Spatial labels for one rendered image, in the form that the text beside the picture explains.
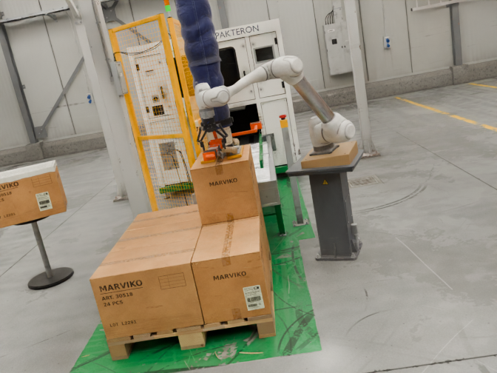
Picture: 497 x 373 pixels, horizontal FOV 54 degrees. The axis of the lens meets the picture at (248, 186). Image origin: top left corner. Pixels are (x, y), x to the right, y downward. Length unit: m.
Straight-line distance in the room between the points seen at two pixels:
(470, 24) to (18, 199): 11.53
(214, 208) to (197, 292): 0.69
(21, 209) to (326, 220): 2.49
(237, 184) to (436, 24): 10.62
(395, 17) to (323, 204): 9.81
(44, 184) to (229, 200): 1.74
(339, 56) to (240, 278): 10.16
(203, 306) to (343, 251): 1.33
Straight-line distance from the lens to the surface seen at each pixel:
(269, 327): 3.00
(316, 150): 3.66
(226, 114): 3.45
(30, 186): 4.44
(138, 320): 3.06
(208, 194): 3.34
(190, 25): 3.42
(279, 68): 3.21
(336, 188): 3.66
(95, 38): 4.77
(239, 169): 3.28
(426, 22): 13.36
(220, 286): 2.88
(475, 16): 13.77
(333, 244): 3.81
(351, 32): 6.77
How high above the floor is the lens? 1.60
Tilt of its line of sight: 15 degrees down
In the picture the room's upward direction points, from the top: 11 degrees counter-clockwise
